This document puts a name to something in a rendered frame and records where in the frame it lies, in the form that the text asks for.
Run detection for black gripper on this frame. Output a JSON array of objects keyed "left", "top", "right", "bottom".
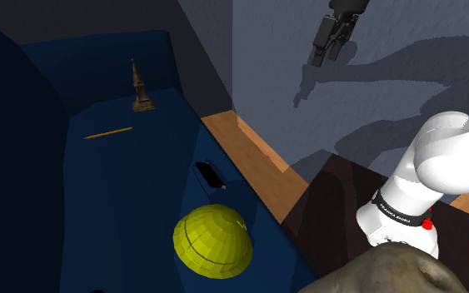
[{"left": 310, "top": 0, "right": 371, "bottom": 68}]

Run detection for brown tower figurine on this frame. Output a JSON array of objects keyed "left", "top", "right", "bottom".
[{"left": 130, "top": 57, "right": 157, "bottom": 113}]

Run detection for black rectangular device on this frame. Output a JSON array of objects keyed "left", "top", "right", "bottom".
[{"left": 194, "top": 161, "right": 227, "bottom": 191}]

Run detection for yellow pencil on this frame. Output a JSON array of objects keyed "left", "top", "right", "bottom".
[{"left": 82, "top": 126, "right": 134, "bottom": 141}]

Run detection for yellow dome hat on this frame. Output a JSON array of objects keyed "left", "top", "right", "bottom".
[{"left": 172, "top": 204, "right": 254, "bottom": 281}]

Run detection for dark brown robot stand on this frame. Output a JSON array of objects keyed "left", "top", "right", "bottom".
[{"left": 280, "top": 152, "right": 469, "bottom": 293}]

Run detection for grey-brown lumpy object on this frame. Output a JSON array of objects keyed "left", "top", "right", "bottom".
[{"left": 297, "top": 241, "right": 469, "bottom": 293}]

